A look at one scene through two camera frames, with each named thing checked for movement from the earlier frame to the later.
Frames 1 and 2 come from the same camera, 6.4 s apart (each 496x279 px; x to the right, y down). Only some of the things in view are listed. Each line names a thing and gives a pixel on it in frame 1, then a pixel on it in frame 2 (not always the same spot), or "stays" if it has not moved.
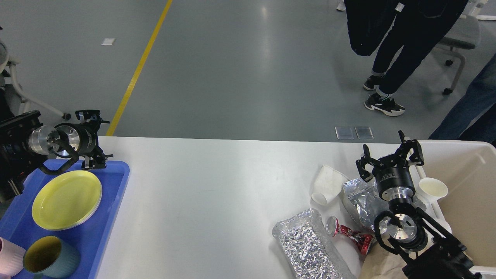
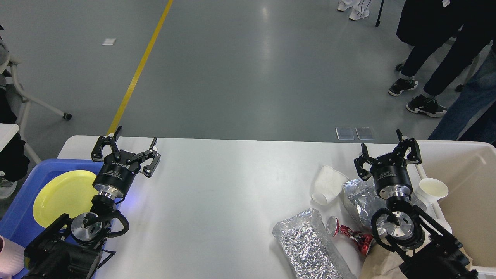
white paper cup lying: [328, 184] stays
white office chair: [465, 33] to [460, 87]
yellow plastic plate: [66, 199] stays
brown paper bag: [382, 263] stays
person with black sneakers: [418, 26] to [425, 25]
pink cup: [11, 256] stays
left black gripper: [72, 139] to [116, 176]
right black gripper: [394, 181] stays
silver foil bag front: [310, 251] stays
